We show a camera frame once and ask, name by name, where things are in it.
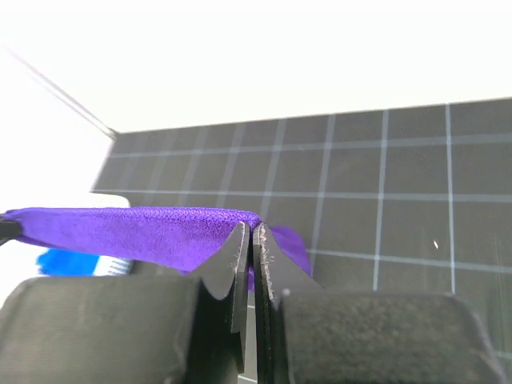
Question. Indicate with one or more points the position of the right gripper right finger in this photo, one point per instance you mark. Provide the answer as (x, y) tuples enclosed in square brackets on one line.
[(275, 277)]

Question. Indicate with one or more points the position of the purple towel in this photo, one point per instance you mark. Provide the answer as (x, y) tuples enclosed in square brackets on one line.
[(179, 237)]

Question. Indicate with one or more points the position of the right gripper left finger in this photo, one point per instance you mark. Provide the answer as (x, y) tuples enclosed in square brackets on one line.
[(219, 336)]

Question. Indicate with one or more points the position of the white perforated plastic basket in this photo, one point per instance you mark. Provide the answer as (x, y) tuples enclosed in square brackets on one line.
[(109, 266)]

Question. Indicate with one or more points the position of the blue towel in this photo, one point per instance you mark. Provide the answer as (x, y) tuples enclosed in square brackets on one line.
[(56, 262)]

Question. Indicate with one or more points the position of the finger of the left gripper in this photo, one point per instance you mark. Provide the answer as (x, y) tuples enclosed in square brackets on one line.
[(9, 230)]

